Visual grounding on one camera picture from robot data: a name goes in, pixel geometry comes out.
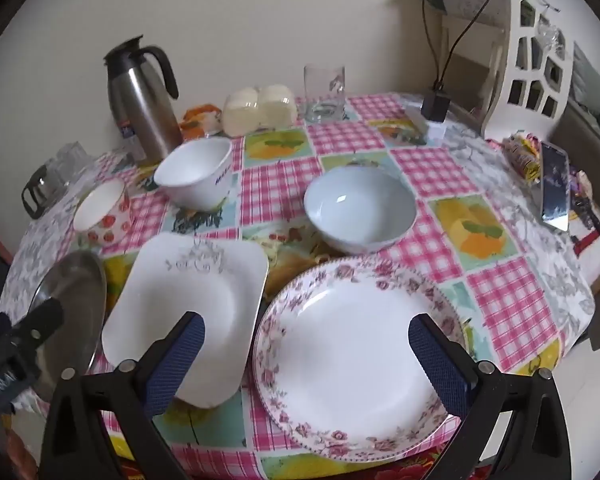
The white square plate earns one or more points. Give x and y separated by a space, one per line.
195 300

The pale blue bowl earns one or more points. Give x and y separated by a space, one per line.
360 210

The floral rim round plate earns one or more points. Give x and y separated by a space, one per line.
350 355

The clear pack of white buns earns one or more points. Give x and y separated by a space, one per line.
260 110

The checked fruit print tablecloth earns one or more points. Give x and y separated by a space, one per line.
430 175

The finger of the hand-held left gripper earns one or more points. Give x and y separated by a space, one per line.
37 322

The red white crochet mat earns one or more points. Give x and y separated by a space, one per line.
592 255

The orange snack packet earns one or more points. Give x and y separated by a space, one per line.
200 115

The white ceramic cup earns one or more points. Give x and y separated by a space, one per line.
195 165

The clear glass mug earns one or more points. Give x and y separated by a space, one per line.
325 95

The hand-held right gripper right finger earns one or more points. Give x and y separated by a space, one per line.
437 360

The yellow pink snack packet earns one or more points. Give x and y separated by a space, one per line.
522 157

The white cut-out chair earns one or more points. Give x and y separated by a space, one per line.
510 20

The strawberry print bowl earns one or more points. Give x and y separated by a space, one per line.
105 225

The steel thermos jug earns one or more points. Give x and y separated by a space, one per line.
140 105

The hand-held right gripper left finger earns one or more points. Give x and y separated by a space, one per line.
180 355

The black charger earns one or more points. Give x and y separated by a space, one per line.
435 105

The white power strip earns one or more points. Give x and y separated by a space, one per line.
432 132

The smartphone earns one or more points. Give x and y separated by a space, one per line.
555 185

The beige furniture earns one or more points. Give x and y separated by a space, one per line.
587 90

